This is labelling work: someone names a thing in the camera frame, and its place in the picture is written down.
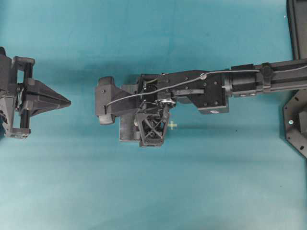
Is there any yellow tape cross marker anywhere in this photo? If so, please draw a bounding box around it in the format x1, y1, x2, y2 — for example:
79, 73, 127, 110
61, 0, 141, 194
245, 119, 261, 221
167, 121, 178, 130

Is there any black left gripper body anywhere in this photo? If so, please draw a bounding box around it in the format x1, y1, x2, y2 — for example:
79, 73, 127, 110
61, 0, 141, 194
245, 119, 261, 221
0, 47, 35, 139

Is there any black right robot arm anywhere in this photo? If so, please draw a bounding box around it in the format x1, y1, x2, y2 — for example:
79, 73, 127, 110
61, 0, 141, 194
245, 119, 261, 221
134, 59, 307, 147

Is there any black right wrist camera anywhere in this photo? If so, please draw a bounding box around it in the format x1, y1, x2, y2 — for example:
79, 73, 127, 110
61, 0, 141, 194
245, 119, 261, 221
95, 76, 140, 125

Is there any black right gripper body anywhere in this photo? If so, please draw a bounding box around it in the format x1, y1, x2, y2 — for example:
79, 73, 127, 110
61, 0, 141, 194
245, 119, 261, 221
134, 70, 229, 147

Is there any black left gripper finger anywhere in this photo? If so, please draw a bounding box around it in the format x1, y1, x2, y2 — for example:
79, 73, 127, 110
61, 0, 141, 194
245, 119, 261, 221
25, 78, 71, 103
19, 100, 71, 116

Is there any black frame corner panel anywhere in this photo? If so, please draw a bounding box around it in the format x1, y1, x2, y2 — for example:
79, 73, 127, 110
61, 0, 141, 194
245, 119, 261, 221
286, 0, 307, 59

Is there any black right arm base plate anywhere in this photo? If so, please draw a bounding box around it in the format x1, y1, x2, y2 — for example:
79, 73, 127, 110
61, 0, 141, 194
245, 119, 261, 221
283, 90, 307, 159

